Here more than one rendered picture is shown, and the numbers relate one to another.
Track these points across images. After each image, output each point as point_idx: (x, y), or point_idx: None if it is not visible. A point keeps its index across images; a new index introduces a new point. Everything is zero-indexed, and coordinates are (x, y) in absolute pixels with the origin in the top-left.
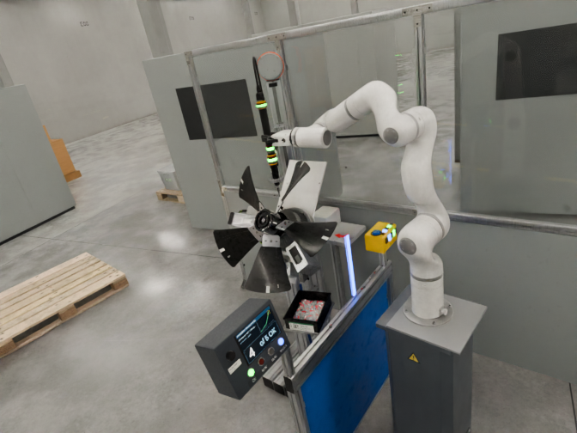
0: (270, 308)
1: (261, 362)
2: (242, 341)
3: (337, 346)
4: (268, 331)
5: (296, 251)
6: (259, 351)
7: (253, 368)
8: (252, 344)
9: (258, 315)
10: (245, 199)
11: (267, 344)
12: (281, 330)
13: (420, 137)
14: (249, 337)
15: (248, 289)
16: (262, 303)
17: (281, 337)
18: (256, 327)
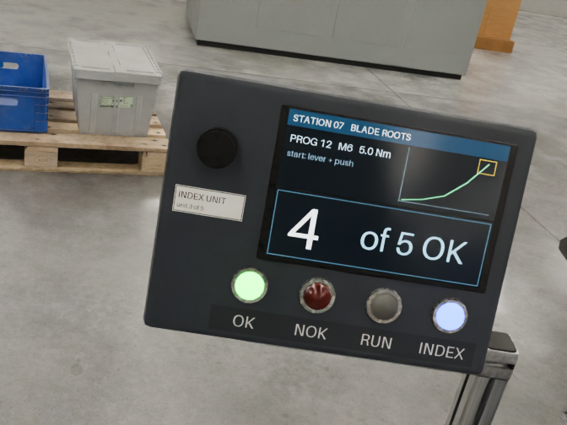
0: (505, 162)
1: (312, 293)
2: (301, 153)
3: None
4: (430, 228)
5: None
6: (338, 258)
7: (272, 284)
8: (330, 201)
9: (438, 137)
10: None
11: (387, 270)
12: (486, 282)
13: None
14: (339, 168)
15: (564, 251)
16: (493, 121)
17: (465, 305)
18: (392, 166)
